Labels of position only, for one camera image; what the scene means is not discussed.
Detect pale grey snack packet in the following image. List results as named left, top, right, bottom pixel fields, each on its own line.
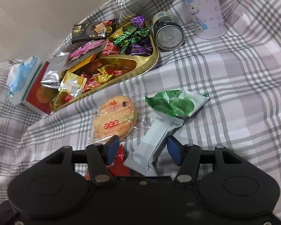
left=124, top=112, right=184, bottom=177

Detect round rice cracker packet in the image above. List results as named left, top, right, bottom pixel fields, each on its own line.
left=90, top=95, right=137, bottom=144

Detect green white snack packet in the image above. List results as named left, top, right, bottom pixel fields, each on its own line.
left=145, top=89, right=209, bottom=118

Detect red snack packet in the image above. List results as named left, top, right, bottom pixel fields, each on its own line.
left=84, top=144, right=132, bottom=181

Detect red wrapped candies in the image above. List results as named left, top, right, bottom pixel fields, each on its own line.
left=61, top=40, right=132, bottom=104

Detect yellow white pastry packet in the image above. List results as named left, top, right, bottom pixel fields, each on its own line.
left=58, top=71, right=87, bottom=98

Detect gold wrapped candies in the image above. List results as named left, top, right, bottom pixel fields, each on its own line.
left=52, top=26, right=125, bottom=104

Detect red orange pastry box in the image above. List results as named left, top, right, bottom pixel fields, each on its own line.
left=22, top=62, right=51, bottom=116

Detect silver foil snack packet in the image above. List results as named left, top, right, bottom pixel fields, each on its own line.
left=41, top=52, right=70, bottom=89

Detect orange long snack bar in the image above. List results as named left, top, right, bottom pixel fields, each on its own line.
left=61, top=53, right=98, bottom=77

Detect pink snack packet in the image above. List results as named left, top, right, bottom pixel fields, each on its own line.
left=67, top=40, right=107, bottom=63

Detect gold snack tray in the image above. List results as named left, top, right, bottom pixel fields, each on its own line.
left=50, top=28, right=159, bottom=112

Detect blue tissue pack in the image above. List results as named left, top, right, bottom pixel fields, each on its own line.
left=6, top=56, right=42, bottom=106

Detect purple wrapped candies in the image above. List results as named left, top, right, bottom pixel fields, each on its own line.
left=130, top=15, right=153, bottom=57

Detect dark green drink can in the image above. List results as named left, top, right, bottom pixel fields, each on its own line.
left=152, top=11, right=185, bottom=51

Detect green wrapped candies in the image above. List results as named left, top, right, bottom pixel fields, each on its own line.
left=113, top=25, right=149, bottom=54

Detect black chocolate wafer packet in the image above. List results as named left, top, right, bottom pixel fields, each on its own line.
left=71, top=19, right=117, bottom=44

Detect purple water bottle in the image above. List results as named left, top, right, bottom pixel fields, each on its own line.
left=185, top=0, right=225, bottom=39

